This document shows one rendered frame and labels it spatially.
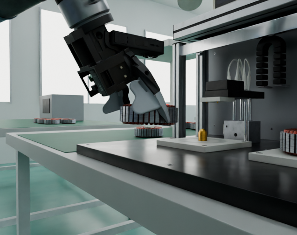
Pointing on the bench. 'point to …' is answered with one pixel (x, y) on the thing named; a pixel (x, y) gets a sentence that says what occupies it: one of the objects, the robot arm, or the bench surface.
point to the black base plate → (214, 174)
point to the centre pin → (202, 135)
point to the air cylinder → (233, 126)
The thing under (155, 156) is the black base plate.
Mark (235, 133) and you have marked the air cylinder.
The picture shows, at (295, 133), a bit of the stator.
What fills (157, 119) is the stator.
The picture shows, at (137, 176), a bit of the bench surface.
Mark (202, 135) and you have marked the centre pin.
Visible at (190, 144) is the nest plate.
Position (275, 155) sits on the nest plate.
